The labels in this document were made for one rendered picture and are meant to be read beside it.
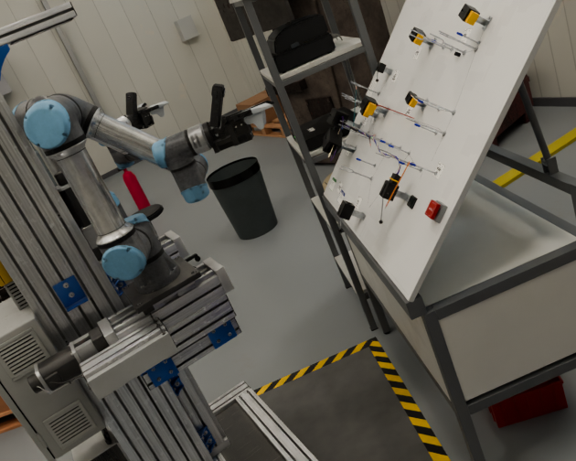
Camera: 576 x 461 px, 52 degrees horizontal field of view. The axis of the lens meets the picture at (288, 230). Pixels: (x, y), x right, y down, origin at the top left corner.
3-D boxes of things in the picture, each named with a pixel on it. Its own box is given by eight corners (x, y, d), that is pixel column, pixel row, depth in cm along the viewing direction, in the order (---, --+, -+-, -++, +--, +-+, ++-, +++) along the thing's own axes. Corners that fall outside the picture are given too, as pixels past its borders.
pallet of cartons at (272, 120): (339, 110, 808) (326, 77, 790) (284, 139, 779) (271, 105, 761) (294, 109, 924) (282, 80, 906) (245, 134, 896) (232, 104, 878)
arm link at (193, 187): (213, 186, 173) (197, 152, 169) (210, 198, 163) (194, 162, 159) (188, 195, 174) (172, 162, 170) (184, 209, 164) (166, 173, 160)
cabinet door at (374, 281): (397, 325, 253) (368, 247, 238) (361, 273, 303) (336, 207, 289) (400, 323, 253) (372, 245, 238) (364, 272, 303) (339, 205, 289)
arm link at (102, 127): (47, 116, 174) (200, 184, 185) (34, 124, 164) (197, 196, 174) (59, 80, 171) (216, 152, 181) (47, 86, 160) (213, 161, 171)
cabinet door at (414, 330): (449, 403, 201) (416, 311, 187) (395, 326, 252) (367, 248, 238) (456, 401, 202) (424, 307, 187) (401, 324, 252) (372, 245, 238)
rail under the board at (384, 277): (411, 320, 183) (405, 304, 180) (325, 207, 292) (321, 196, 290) (428, 313, 183) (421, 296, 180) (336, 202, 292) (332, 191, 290)
